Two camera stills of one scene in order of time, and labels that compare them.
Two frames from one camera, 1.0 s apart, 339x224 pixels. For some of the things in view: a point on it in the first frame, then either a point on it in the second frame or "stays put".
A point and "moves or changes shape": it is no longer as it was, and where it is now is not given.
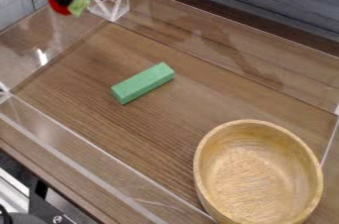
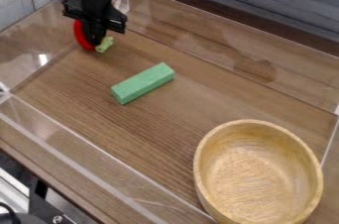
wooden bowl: [257, 175] stays put
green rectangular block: [142, 82] stays put
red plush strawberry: [79, 5] moves or changes shape
